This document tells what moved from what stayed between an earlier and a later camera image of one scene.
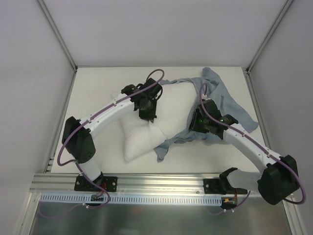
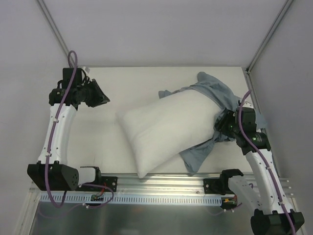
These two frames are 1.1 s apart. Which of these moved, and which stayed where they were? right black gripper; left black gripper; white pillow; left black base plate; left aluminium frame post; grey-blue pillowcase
Moved: grey-blue pillowcase; right black gripper; white pillow; left black gripper
Stayed: left black base plate; left aluminium frame post
